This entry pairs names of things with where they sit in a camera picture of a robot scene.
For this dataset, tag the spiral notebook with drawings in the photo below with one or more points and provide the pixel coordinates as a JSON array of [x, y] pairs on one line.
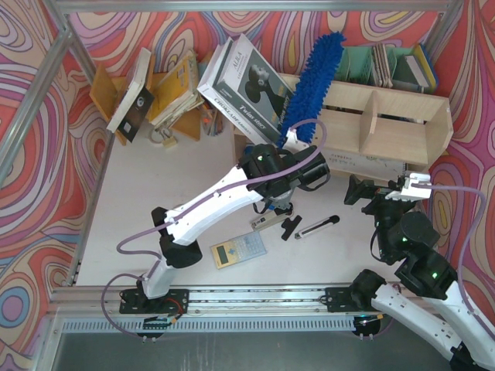
[[368, 166]]

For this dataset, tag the orange wooden book stand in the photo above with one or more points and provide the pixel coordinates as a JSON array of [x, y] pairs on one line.
[[103, 93]]

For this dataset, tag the black white stapler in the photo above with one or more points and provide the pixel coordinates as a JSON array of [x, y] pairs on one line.
[[271, 218]]

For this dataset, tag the black white paperback book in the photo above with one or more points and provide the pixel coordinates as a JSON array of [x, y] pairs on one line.
[[133, 100]]

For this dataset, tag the green plastic desk organizer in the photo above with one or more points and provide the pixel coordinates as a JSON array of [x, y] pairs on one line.
[[358, 65]]

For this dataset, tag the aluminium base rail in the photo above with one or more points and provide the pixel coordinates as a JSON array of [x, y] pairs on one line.
[[195, 299]]

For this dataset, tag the light wooden bookshelf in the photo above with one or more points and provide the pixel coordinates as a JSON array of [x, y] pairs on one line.
[[391, 124]]

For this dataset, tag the white Cioklade book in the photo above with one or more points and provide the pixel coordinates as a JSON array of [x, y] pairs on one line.
[[228, 112]]

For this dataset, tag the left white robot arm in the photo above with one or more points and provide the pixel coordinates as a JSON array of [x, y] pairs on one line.
[[266, 174]]

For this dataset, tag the pencil cup with pencils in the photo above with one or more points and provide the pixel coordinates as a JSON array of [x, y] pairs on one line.
[[212, 121]]

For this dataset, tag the blue grey book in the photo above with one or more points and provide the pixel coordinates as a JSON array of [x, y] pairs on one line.
[[422, 68]]

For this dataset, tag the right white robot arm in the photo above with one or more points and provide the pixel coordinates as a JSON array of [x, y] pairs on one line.
[[460, 332]]

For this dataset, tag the yellow blue calculator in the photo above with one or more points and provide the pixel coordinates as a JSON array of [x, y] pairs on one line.
[[238, 250]]

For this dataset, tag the blue microfiber duster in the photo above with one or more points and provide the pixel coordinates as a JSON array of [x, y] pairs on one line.
[[312, 87]]

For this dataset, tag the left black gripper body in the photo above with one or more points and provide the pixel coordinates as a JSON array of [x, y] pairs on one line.
[[290, 226]]

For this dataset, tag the yellow worn book stack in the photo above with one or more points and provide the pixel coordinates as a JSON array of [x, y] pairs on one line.
[[176, 93]]

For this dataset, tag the black binder clip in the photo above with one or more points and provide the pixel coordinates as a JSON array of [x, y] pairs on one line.
[[289, 225]]

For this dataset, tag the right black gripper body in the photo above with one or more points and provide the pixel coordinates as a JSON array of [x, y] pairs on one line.
[[371, 189]]

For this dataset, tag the black white Twins story book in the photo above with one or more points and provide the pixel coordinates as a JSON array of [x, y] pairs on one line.
[[253, 89]]

